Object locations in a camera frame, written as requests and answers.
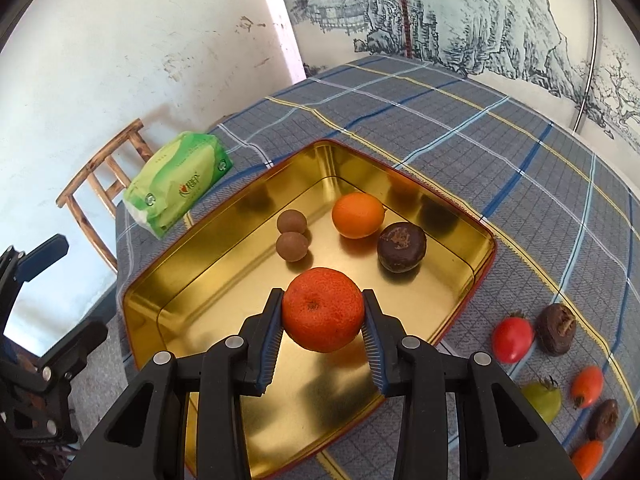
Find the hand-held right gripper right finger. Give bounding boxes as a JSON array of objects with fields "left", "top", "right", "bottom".
[{"left": 361, "top": 288, "right": 583, "bottom": 480}]

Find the small orange cherry tomato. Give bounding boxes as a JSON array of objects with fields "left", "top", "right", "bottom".
[{"left": 571, "top": 365, "right": 605, "bottom": 409}]

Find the green tomato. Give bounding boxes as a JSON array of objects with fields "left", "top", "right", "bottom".
[{"left": 520, "top": 376, "right": 563, "bottom": 424}]

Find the gold metal tin box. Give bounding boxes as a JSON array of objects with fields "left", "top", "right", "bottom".
[{"left": 116, "top": 139, "right": 497, "bottom": 480}]

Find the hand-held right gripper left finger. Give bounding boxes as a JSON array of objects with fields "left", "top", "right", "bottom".
[{"left": 62, "top": 287, "right": 286, "bottom": 480}]

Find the round dark purple fruit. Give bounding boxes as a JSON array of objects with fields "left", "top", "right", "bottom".
[{"left": 376, "top": 222, "right": 428, "bottom": 274}]

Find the large red-orange mandarin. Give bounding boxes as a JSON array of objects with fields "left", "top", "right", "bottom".
[{"left": 281, "top": 267, "right": 366, "bottom": 353}]

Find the wooden chair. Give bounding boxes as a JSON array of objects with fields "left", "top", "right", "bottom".
[{"left": 56, "top": 118, "right": 193, "bottom": 273}]

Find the medium orange mandarin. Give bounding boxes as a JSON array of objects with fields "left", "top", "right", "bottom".
[{"left": 570, "top": 440, "right": 605, "bottom": 480}]

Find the blue plaid tablecloth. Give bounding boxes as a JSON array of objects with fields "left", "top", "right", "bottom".
[{"left": 115, "top": 55, "right": 640, "bottom": 480}]

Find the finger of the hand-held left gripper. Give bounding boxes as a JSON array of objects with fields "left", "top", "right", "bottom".
[
  {"left": 10, "top": 322, "right": 108, "bottom": 443},
  {"left": 0, "top": 234, "right": 70, "bottom": 331}
]

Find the landscape ink painting panel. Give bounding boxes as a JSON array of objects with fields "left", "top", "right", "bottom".
[{"left": 270, "top": 0, "right": 640, "bottom": 156}]

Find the small smooth orange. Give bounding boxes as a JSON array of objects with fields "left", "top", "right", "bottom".
[{"left": 331, "top": 192, "right": 386, "bottom": 240}]

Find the small dark brown wrinkled fruit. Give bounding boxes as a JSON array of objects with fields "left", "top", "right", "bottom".
[{"left": 586, "top": 398, "right": 620, "bottom": 442}]

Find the brown longan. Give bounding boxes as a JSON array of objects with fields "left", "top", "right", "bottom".
[
  {"left": 277, "top": 209, "right": 307, "bottom": 235},
  {"left": 275, "top": 231, "right": 308, "bottom": 263}
]

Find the large dark brown wrinkled fruit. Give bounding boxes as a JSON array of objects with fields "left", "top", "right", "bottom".
[{"left": 536, "top": 303, "right": 577, "bottom": 357}]

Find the green tissue pack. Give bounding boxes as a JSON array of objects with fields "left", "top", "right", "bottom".
[{"left": 123, "top": 131, "right": 234, "bottom": 240}]

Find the red tomato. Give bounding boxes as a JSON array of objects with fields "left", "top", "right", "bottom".
[{"left": 491, "top": 311, "right": 535, "bottom": 365}]

